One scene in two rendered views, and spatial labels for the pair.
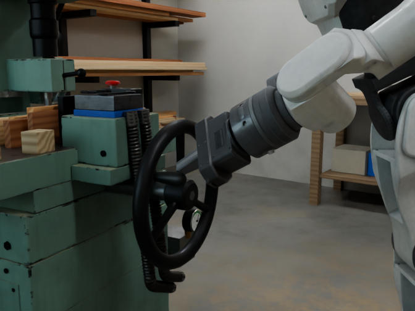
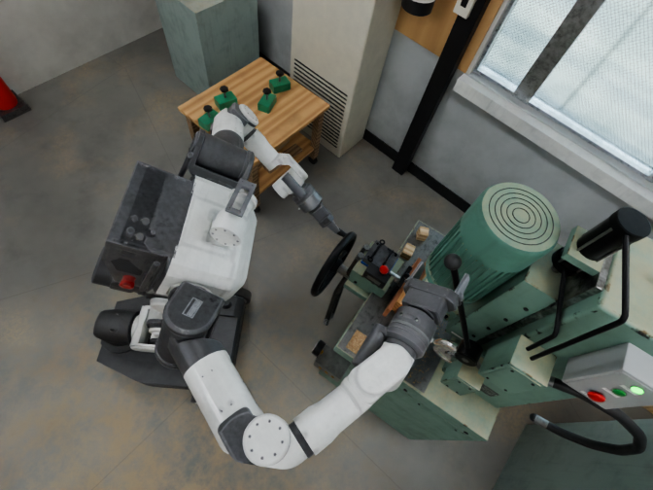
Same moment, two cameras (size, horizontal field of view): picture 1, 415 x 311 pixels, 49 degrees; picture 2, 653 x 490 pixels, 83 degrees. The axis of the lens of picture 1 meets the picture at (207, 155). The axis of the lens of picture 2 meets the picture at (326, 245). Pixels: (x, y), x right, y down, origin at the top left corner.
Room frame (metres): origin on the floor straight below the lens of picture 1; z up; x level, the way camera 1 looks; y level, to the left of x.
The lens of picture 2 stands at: (1.46, -0.07, 2.09)
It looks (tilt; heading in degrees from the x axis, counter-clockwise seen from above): 62 degrees down; 173
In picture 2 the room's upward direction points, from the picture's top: 15 degrees clockwise
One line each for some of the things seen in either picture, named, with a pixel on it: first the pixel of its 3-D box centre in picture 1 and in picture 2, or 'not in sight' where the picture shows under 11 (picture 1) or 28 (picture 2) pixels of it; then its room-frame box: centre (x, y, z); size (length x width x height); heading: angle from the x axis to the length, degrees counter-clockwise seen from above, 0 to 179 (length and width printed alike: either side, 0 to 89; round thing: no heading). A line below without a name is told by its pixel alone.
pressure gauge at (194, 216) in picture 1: (191, 223); (319, 349); (1.15, 0.04, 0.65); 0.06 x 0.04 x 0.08; 152
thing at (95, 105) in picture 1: (113, 100); (379, 262); (0.91, 0.19, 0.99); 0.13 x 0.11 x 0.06; 152
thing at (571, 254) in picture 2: not in sight; (598, 246); (1.08, 0.47, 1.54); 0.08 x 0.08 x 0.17; 62
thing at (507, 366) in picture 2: not in sight; (514, 366); (1.25, 0.47, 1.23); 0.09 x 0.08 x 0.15; 62
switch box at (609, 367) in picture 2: not in sight; (616, 378); (1.29, 0.57, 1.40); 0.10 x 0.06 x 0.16; 62
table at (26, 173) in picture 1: (81, 155); (393, 288); (0.95, 0.27, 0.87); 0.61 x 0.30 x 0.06; 152
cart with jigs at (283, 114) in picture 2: not in sight; (257, 132); (-0.19, -0.46, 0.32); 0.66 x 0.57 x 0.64; 146
